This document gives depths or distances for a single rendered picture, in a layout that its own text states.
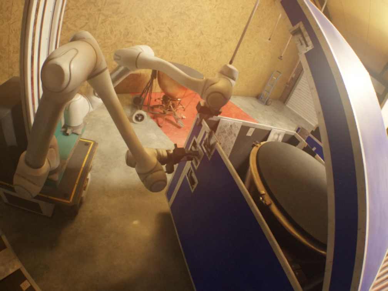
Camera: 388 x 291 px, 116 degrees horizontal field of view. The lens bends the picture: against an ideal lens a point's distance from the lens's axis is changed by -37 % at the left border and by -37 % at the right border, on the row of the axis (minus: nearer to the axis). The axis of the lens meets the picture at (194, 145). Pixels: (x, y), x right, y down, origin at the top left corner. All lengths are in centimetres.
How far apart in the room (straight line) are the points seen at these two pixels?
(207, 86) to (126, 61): 50
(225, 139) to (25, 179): 122
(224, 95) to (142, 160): 42
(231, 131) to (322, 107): 86
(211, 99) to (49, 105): 60
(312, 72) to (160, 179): 67
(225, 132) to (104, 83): 87
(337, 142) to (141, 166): 69
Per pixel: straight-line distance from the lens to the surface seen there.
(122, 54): 112
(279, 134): 169
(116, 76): 136
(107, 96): 79
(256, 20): 510
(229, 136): 135
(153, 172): 79
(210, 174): 98
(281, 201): 82
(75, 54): 58
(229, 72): 92
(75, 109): 145
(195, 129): 116
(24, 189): 97
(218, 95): 76
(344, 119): 56
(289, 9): 82
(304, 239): 82
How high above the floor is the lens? 142
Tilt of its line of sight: 33 degrees down
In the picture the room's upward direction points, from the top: 24 degrees clockwise
